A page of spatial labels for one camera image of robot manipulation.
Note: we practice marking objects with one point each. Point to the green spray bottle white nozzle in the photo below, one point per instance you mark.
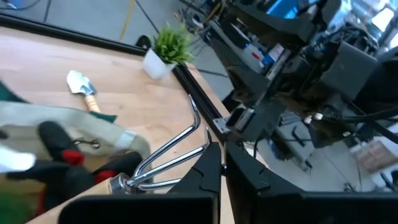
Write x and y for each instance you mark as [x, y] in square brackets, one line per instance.
[15, 160]

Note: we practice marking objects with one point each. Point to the beige green gardening bag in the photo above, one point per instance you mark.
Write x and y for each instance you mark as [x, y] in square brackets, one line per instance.
[93, 124]

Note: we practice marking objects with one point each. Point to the green plant white pot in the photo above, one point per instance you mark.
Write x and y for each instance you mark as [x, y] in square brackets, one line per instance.
[171, 46]

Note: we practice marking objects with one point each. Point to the red black gardening glove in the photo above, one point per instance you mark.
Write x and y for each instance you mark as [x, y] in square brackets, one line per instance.
[56, 137]

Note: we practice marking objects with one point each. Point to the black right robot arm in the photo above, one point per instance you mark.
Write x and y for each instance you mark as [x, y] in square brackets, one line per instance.
[342, 71]

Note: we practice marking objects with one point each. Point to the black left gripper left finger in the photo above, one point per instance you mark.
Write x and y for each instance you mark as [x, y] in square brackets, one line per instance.
[186, 205]

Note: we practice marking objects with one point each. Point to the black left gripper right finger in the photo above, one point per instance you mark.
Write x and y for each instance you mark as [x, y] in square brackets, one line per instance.
[273, 205]

